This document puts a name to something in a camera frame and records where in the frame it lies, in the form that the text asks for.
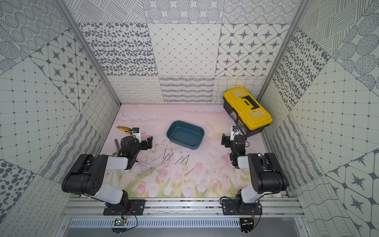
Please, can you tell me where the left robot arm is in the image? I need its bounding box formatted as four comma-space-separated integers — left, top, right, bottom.
62, 135, 153, 212

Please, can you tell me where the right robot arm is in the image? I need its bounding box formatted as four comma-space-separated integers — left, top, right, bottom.
221, 125, 289, 212

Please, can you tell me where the teal plastic storage box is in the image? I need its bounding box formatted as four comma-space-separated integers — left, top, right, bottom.
166, 120, 205, 150

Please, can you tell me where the grey metal angle tool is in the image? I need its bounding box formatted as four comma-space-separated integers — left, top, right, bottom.
113, 139, 121, 156

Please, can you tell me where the yellow utility knife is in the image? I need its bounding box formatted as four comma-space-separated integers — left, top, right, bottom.
116, 125, 133, 134

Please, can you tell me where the yellow black toolbox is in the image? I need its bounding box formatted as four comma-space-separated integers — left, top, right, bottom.
223, 87, 273, 137

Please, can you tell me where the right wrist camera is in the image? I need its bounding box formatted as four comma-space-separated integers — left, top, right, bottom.
231, 125, 240, 137

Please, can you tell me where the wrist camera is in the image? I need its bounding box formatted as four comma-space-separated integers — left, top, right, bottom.
231, 125, 240, 137
132, 127, 142, 143

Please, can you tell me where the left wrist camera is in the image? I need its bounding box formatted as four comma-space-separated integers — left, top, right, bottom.
132, 127, 142, 143

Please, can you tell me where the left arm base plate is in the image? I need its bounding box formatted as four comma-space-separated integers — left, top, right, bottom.
103, 199, 146, 216

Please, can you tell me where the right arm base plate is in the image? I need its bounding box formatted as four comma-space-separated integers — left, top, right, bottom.
220, 198, 262, 216

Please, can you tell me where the aluminium mounting rail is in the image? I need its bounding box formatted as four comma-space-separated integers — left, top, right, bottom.
62, 197, 305, 218

